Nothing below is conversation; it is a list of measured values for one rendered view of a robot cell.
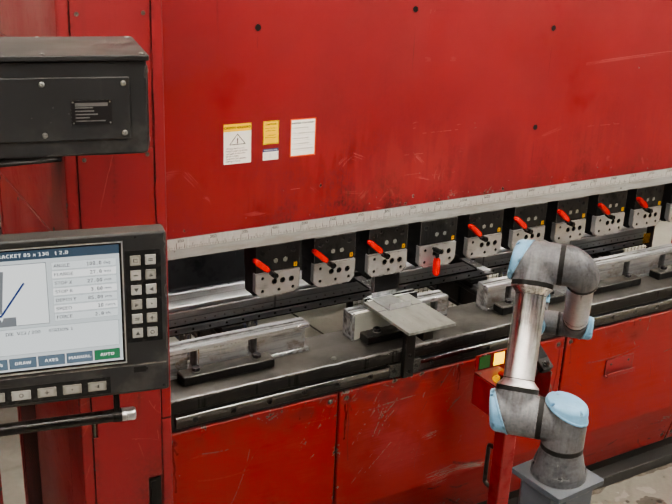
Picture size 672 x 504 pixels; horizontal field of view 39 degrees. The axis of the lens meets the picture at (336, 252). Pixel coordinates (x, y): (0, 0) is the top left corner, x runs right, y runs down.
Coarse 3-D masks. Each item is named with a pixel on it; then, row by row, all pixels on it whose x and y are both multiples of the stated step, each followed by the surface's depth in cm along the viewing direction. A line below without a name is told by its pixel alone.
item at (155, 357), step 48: (0, 240) 180; (48, 240) 182; (96, 240) 185; (144, 240) 188; (144, 288) 192; (144, 336) 195; (0, 384) 188; (48, 384) 192; (96, 384) 195; (144, 384) 199
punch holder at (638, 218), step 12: (636, 192) 357; (648, 192) 361; (660, 192) 364; (636, 204) 359; (648, 204) 363; (660, 204) 366; (624, 216) 365; (636, 216) 361; (648, 216) 365; (636, 228) 363
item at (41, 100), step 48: (0, 48) 177; (48, 48) 180; (96, 48) 182; (0, 96) 172; (48, 96) 175; (96, 96) 178; (144, 96) 181; (0, 144) 175; (48, 144) 178; (96, 144) 181; (144, 144) 184
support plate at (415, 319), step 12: (384, 312) 303; (396, 312) 304; (408, 312) 304; (420, 312) 304; (432, 312) 305; (396, 324) 295; (408, 324) 295; (420, 324) 296; (432, 324) 296; (444, 324) 296
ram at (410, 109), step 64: (192, 0) 245; (256, 0) 254; (320, 0) 264; (384, 0) 275; (448, 0) 286; (512, 0) 298; (576, 0) 312; (640, 0) 326; (192, 64) 251; (256, 64) 261; (320, 64) 271; (384, 64) 282; (448, 64) 294; (512, 64) 307; (576, 64) 321; (640, 64) 336; (192, 128) 257; (256, 128) 267; (320, 128) 278; (384, 128) 289; (448, 128) 302; (512, 128) 316; (576, 128) 331; (640, 128) 347; (192, 192) 263; (256, 192) 274; (320, 192) 285; (384, 192) 297; (448, 192) 310; (576, 192) 341; (192, 256) 270
